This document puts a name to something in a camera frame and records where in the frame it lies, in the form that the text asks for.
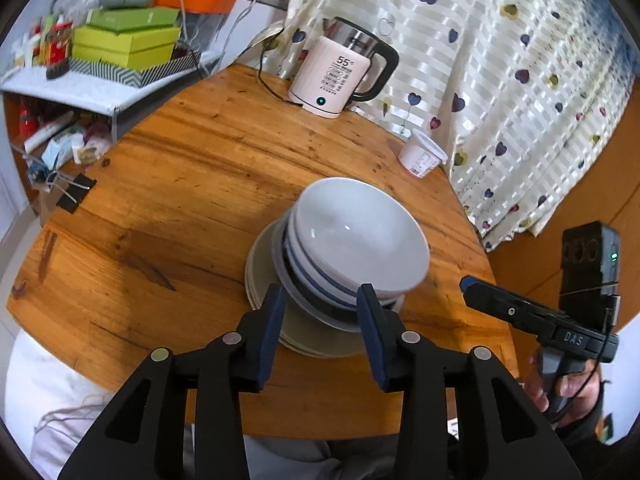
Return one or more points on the dark green box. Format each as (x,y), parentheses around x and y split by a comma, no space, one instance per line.
(130,19)

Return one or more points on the pale green tissue pack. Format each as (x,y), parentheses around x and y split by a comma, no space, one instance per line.
(62,149)

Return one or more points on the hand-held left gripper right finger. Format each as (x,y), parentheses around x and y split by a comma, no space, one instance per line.
(372,345)

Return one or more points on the plain olive plate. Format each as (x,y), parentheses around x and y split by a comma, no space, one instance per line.
(305,334)

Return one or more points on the black binder clip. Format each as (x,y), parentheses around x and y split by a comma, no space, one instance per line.
(75,192)

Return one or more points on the person's right hand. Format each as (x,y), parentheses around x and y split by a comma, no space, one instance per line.
(582,387)

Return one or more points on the white plastic tub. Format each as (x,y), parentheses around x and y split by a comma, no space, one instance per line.
(420,157)

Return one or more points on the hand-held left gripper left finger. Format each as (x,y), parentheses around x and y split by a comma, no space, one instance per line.
(272,340)

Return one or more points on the white shelf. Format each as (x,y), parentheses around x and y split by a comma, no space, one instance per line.
(75,90)

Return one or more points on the white tube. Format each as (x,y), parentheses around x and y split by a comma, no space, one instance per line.
(47,132)

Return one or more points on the olive plate with fish print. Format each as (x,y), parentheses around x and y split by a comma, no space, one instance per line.
(327,350)
(327,355)

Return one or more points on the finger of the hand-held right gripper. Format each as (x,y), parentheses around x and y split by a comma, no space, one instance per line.
(505,307)

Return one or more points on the white bowl with blue stripe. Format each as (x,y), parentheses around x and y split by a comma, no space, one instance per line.
(312,280)
(360,230)

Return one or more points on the striped tray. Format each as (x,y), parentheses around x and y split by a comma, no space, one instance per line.
(125,77)

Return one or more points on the red bottle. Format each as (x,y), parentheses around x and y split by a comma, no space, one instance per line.
(27,120)

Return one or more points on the person's right forearm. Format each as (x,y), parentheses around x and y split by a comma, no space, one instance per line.
(585,430)

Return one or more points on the red figurine toy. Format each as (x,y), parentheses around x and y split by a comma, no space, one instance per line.
(57,45)

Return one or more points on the white cloth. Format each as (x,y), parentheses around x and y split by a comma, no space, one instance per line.
(50,410)

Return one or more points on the lime green box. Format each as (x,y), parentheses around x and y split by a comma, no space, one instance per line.
(120,47)

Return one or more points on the person's grey trousers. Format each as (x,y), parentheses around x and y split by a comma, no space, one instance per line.
(300,455)

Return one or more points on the heart print curtain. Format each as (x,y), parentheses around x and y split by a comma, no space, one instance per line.
(475,60)

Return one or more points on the cream electric kettle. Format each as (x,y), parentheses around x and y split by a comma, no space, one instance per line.
(330,75)

